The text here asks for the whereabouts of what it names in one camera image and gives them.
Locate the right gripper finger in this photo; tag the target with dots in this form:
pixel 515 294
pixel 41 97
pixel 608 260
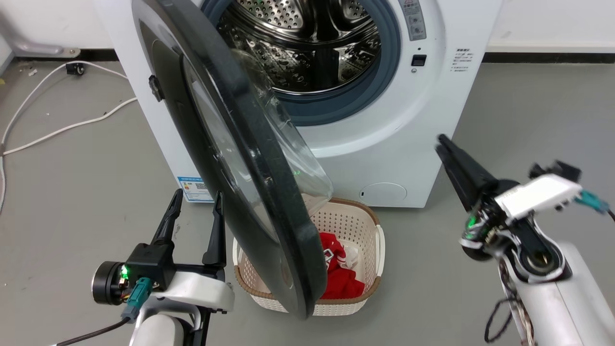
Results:
pixel 468 161
pixel 459 175

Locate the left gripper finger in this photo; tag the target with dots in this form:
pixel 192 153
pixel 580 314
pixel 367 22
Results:
pixel 168 218
pixel 216 235

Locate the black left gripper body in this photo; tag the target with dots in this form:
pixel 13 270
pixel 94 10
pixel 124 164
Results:
pixel 149 266

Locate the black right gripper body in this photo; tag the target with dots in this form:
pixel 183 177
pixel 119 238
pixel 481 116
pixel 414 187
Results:
pixel 490 226

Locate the dark round washing machine door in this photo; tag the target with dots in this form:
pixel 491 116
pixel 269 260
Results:
pixel 275 192

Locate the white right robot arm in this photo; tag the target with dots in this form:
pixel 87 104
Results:
pixel 562 298

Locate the white front-load washing machine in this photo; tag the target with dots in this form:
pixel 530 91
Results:
pixel 384 144

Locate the black door latch socket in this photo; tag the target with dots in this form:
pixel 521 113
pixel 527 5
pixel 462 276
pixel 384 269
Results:
pixel 419 60

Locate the grey-blue rubber door gasket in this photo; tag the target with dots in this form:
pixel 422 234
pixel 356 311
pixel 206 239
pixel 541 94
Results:
pixel 338 109

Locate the blue white energy label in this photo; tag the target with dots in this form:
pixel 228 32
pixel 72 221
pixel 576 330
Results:
pixel 193 188

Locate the round white filter cover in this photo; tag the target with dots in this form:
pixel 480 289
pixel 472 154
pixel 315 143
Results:
pixel 383 192

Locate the white plastic laundry basket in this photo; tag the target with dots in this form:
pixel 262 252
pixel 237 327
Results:
pixel 347 222

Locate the white garment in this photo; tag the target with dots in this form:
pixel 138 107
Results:
pixel 354 254

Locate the red garment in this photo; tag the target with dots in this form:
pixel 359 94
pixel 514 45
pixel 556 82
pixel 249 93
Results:
pixel 343 284

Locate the grey warning label sticker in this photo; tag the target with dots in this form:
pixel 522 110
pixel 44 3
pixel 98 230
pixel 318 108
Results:
pixel 414 19

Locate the small black caster wheel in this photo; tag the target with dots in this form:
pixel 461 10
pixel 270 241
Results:
pixel 75 68

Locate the perforated steel washer drum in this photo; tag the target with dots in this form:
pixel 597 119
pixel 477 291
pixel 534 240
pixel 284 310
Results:
pixel 307 48

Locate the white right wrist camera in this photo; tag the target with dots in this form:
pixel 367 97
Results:
pixel 540 194

